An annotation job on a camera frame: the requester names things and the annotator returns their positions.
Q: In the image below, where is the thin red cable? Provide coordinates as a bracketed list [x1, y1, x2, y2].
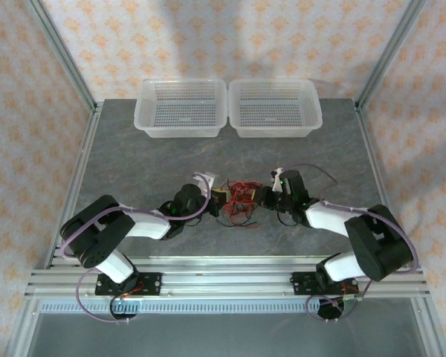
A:
[224, 180, 261, 216]
[222, 200, 252, 227]

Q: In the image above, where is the white perforated plastic basket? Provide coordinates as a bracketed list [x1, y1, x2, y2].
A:
[227, 77, 323, 139]
[133, 77, 230, 139]

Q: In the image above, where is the aluminium mounting rail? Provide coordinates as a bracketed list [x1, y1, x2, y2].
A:
[25, 256, 430, 298]

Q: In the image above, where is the aluminium table side rail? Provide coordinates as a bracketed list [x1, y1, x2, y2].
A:
[355, 100, 395, 213]
[44, 100, 105, 268]

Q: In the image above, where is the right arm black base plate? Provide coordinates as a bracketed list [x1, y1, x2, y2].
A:
[291, 271, 360, 297]

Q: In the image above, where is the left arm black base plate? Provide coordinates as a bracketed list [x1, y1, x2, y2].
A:
[95, 273, 163, 297]

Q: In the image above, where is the grey slotted cable duct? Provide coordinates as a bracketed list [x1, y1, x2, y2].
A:
[40, 300, 320, 314]

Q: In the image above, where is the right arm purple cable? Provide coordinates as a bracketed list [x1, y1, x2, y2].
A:
[280, 163, 421, 324]

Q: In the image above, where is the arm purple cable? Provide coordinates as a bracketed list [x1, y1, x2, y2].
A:
[57, 171, 213, 325]
[280, 163, 421, 324]

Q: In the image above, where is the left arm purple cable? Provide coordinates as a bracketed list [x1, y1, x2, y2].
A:
[57, 171, 213, 325]

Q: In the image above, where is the aluminium frame post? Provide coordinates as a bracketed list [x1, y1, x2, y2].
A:
[24, 0, 100, 112]
[356, 0, 427, 111]

